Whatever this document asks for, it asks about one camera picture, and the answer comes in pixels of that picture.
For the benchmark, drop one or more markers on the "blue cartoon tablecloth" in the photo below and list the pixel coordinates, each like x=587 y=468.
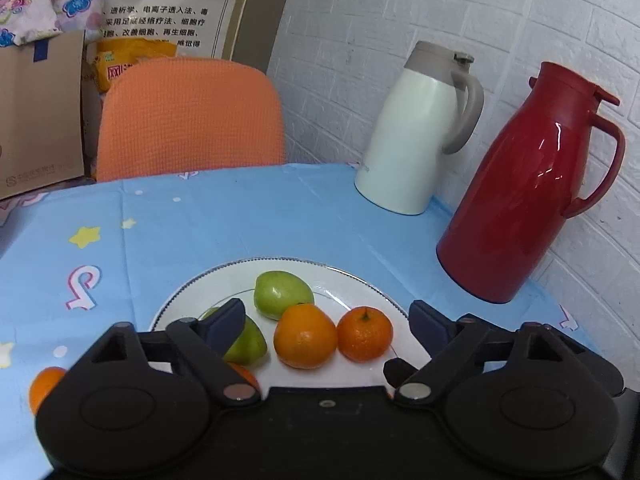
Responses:
x=250 y=220

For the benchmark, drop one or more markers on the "wall poster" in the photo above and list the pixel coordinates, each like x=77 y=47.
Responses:
x=165 y=15

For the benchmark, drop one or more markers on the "white plate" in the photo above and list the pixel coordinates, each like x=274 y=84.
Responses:
x=325 y=280

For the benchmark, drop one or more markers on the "mandarin orange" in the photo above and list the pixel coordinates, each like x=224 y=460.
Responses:
x=42 y=390
x=305 y=336
x=365 y=336
x=248 y=376

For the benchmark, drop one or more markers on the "floral cloth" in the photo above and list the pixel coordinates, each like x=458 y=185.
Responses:
x=35 y=0

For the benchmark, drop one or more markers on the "orange chair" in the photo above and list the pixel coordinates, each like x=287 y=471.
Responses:
x=190 y=120

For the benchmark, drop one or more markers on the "green pear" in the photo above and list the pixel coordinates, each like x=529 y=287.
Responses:
x=248 y=345

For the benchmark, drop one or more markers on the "red thermos jug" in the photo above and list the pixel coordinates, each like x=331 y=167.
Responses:
x=520 y=195

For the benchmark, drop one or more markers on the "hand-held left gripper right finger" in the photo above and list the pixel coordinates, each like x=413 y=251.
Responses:
x=430 y=325

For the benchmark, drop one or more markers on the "white thermos jug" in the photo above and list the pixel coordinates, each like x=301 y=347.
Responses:
x=405 y=140

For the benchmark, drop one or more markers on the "yellow packet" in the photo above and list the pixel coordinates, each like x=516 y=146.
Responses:
x=125 y=60

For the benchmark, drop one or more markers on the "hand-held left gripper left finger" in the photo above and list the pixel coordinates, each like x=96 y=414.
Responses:
x=225 y=322

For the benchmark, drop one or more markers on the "cardboard box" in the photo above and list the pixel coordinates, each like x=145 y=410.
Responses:
x=40 y=120

